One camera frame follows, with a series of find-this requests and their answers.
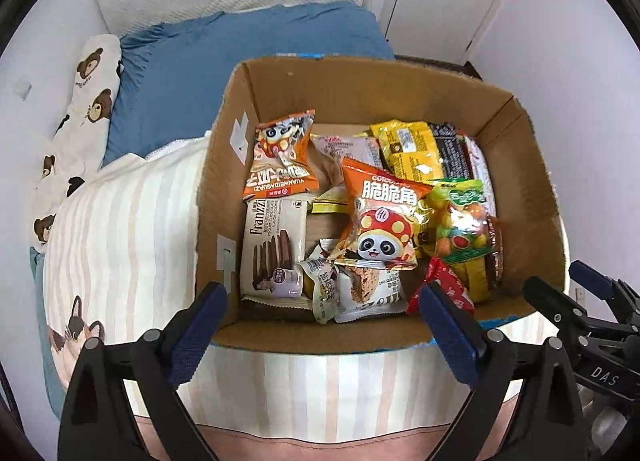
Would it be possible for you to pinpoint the blue bed sheet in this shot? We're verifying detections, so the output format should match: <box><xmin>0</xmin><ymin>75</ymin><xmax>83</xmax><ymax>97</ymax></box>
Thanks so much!
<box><xmin>29</xmin><ymin>246</ymin><xmax>67</xmax><ymax>412</ymax></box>

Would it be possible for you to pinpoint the beige wafer biscuit packet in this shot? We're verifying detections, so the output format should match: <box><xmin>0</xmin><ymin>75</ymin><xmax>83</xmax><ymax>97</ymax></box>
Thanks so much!
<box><xmin>239</xmin><ymin>197</ymin><xmax>308</xmax><ymax>310</ymax></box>

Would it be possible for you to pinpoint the green fruit candy packet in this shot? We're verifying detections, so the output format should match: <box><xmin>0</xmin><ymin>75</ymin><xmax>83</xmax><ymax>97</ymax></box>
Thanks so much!
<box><xmin>425</xmin><ymin>178</ymin><xmax>493</xmax><ymax>264</ymax></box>

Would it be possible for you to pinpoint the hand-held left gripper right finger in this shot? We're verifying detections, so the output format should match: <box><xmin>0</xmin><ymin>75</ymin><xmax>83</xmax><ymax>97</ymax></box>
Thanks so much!
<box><xmin>419</xmin><ymin>282</ymin><xmax>587</xmax><ymax>461</ymax></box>

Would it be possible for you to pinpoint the white oat bar packet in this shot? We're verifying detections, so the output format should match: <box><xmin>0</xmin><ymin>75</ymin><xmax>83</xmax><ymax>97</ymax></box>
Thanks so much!
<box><xmin>334</xmin><ymin>263</ymin><xmax>407</xmax><ymax>324</ymax></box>

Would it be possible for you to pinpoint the clear pouch with yellow edge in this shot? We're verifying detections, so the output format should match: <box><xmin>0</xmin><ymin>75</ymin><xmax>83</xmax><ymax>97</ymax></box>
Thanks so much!
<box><xmin>307</xmin><ymin>133</ymin><xmax>383</xmax><ymax>216</ymax></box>

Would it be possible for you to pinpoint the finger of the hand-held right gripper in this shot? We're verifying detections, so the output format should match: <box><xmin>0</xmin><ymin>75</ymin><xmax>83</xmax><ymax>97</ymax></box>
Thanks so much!
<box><xmin>522</xmin><ymin>276</ymin><xmax>608</xmax><ymax>342</ymax></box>
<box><xmin>570</xmin><ymin>261</ymin><xmax>640</xmax><ymax>322</ymax></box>

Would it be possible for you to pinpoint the small yellow snack packet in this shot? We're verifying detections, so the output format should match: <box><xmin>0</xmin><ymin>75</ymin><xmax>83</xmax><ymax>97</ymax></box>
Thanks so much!
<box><xmin>447</xmin><ymin>256</ymin><xmax>493</xmax><ymax>303</ymax></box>

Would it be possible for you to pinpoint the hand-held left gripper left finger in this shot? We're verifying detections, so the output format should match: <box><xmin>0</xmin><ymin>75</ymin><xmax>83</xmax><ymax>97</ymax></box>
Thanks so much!
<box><xmin>57</xmin><ymin>282</ymin><xmax>228</xmax><ymax>461</ymax></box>

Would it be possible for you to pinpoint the black snack packet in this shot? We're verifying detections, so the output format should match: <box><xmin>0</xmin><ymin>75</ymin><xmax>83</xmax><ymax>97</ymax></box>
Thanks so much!
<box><xmin>429</xmin><ymin>122</ymin><xmax>481</xmax><ymax>182</ymax></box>

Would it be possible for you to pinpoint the blue pillow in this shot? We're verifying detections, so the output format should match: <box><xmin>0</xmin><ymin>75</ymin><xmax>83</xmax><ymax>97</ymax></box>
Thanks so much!
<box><xmin>102</xmin><ymin>2</ymin><xmax>396</xmax><ymax>169</ymax></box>

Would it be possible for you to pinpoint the cardboard box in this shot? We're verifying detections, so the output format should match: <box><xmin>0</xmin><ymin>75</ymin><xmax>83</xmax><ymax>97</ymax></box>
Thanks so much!
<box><xmin>192</xmin><ymin>57</ymin><xmax>572</xmax><ymax>356</ymax></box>

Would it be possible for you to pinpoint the orange seed snack packet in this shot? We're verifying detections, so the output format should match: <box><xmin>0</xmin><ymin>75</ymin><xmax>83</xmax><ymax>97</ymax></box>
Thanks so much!
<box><xmin>242</xmin><ymin>110</ymin><xmax>321</xmax><ymax>202</ymax></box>

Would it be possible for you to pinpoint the orange panda snack packet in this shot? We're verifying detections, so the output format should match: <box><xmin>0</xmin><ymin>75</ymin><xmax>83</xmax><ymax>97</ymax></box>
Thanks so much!
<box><xmin>332</xmin><ymin>157</ymin><xmax>435</xmax><ymax>272</ymax></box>

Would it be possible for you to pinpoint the small pale snack packet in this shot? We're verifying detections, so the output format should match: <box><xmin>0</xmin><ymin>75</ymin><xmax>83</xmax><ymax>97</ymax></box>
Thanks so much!
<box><xmin>299</xmin><ymin>238</ymin><xmax>346</xmax><ymax>326</ymax></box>

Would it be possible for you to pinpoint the long yellow snack packet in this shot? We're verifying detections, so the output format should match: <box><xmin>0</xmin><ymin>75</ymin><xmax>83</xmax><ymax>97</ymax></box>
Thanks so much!
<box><xmin>370</xmin><ymin>120</ymin><xmax>447</xmax><ymax>244</ymax></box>

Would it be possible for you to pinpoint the bear print pillow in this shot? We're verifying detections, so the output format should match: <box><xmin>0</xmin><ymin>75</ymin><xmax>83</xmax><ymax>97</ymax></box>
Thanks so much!
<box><xmin>27</xmin><ymin>35</ymin><xmax>122</xmax><ymax>254</ymax></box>

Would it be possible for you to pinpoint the clear cookie packet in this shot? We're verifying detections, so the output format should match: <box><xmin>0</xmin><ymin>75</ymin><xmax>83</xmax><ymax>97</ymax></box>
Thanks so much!
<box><xmin>486</xmin><ymin>215</ymin><xmax>507</xmax><ymax>284</ymax></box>

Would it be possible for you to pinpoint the small red snack packet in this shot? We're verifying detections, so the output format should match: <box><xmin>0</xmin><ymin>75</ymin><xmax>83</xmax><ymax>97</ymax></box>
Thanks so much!
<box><xmin>406</xmin><ymin>257</ymin><xmax>476</xmax><ymax>316</ymax></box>

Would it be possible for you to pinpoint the striped cream blanket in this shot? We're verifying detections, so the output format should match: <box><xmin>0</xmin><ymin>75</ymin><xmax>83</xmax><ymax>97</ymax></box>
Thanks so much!
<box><xmin>30</xmin><ymin>138</ymin><xmax>576</xmax><ymax>461</ymax></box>

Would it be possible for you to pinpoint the red and white snack packet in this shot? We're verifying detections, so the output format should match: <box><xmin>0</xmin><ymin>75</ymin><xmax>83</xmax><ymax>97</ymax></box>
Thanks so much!
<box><xmin>465</xmin><ymin>133</ymin><xmax>498</xmax><ymax>216</ymax></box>

